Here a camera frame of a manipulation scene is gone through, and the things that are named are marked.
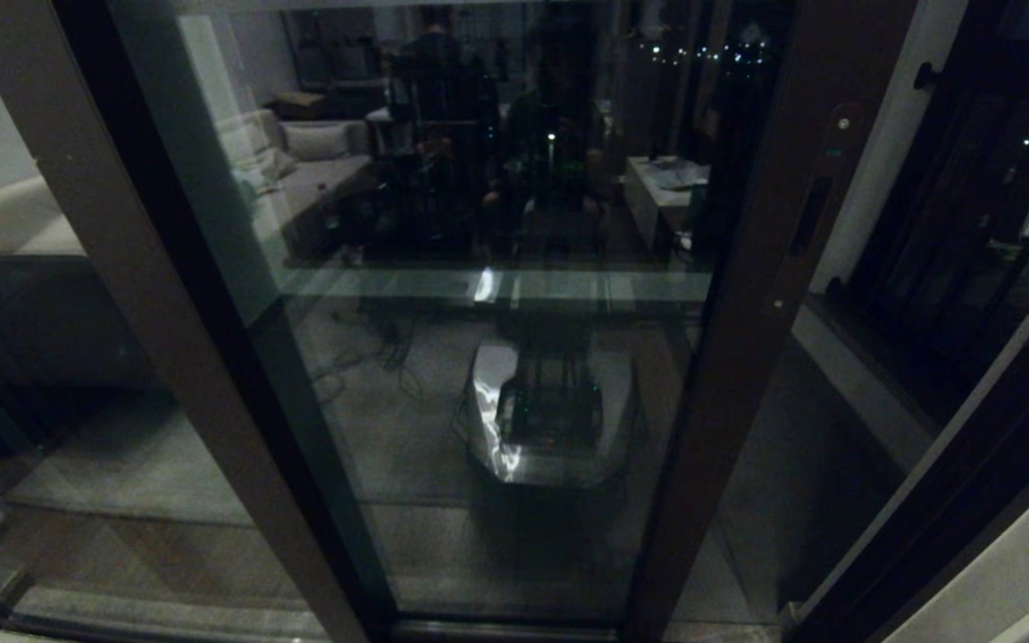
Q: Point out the brown framed sliding glass door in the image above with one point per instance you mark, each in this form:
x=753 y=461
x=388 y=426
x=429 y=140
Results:
x=747 y=357

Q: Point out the brown framed fixed glass panel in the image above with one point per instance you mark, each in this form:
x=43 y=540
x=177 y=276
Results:
x=121 y=268

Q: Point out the dark brown door jamb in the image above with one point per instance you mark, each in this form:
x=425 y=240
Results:
x=952 y=509

